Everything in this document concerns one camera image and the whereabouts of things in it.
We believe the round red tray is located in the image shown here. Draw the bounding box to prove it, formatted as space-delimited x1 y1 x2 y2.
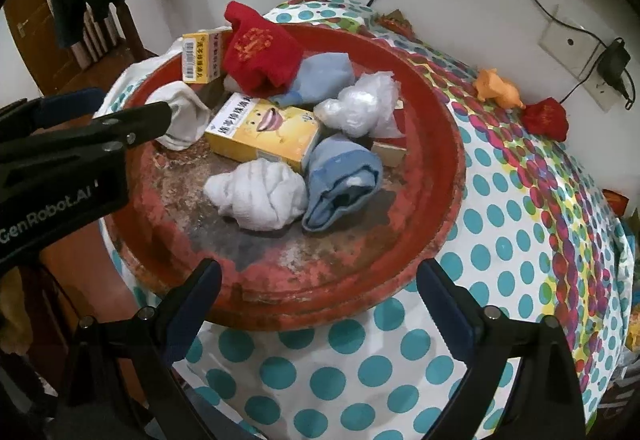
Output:
102 23 468 332

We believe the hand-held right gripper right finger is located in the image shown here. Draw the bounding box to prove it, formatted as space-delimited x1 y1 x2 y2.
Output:
415 260 586 440

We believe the light blue sock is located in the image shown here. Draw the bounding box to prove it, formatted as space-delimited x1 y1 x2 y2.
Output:
222 55 358 108
301 133 385 232

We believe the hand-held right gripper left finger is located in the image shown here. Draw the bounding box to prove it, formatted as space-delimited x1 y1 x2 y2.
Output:
60 257 223 440

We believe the small white sock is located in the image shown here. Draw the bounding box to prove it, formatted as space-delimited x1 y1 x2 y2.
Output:
145 80 212 151

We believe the orange toy pig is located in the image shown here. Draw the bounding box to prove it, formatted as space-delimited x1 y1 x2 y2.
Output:
472 68 527 110

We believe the small yellow box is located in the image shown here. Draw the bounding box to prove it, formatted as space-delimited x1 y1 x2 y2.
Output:
181 26 233 84

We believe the large white sock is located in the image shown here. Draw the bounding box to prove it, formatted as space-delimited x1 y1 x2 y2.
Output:
202 157 308 233

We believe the yellow cloth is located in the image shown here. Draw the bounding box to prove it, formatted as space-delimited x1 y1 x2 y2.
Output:
0 267 33 356

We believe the clear plastic bag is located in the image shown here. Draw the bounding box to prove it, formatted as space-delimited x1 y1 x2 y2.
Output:
314 72 406 140

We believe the large red sock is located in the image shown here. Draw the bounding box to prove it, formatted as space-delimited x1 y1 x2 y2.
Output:
222 1 305 96

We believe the red paper packet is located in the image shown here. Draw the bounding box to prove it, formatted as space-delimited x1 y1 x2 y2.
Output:
602 189 640 216

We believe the small red sock gold print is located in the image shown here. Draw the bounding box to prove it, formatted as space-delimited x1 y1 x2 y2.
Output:
522 98 571 142

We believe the black charger cable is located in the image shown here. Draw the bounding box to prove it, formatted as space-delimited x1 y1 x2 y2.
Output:
557 80 621 105

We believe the brown wooden chair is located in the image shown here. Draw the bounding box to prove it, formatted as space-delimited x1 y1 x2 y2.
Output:
65 0 156 71

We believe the large yellow box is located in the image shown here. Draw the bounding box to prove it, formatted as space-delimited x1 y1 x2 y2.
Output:
204 92 326 173

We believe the red candy wrapper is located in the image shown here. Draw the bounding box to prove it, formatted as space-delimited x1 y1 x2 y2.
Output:
377 9 416 38

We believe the tan cardboard box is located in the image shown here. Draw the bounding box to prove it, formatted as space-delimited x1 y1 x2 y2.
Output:
370 137 408 168

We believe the polka-dot tablecloth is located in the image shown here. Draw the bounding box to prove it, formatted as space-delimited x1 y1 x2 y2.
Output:
95 0 640 440

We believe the brown wooden door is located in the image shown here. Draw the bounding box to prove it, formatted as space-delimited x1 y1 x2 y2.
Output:
0 0 86 96

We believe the black charger adapter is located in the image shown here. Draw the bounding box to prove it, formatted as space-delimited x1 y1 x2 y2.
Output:
597 38 638 98

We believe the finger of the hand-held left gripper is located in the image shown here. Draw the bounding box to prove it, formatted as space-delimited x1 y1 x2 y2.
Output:
0 100 173 159
0 89 105 133

